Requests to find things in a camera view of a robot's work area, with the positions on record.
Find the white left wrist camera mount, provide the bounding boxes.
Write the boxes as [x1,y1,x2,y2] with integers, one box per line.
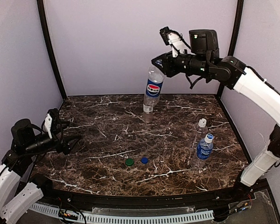
[43,113,53,139]

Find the black frame post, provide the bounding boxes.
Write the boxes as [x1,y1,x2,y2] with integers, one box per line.
[36,0,67,101]
[216,0,245,100]

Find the white slotted cable duct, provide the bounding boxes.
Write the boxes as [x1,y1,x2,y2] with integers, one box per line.
[29,203,214,224]

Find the green bottle cap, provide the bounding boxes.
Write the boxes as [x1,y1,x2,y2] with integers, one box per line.
[125,158,134,166]

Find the black table rail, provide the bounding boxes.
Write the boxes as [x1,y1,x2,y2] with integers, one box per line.
[215,94,252,164]
[32,174,271,220]

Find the clear bottle white cap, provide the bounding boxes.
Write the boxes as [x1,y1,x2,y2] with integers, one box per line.
[189,118,208,150]

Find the black right table rail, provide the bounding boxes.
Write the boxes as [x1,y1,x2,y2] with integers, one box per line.
[215,94,252,164]

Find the black left frame post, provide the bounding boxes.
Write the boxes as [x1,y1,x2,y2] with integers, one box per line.
[36,0,67,101]

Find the black front table rail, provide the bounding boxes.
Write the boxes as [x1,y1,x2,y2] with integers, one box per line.
[32,174,271,220]

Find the black right frame post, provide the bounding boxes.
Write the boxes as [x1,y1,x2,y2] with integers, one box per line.
[216,0,245,100]

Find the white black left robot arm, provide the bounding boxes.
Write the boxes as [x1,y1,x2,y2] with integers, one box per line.
[0,108,81,224]

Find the clear bottle blue label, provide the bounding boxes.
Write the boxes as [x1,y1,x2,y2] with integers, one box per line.
[190,133,214,170]

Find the clear Pepsi bottle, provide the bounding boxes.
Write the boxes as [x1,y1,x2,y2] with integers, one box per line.
[143,65,165,113]

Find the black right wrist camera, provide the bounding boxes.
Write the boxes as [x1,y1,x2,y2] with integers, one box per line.
[160,27,191,58]

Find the blue bottle cap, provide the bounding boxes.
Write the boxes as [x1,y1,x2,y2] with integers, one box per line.
[140,157,148,164]

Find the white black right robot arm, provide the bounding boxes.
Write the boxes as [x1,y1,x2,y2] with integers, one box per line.
[152,27,280,187]

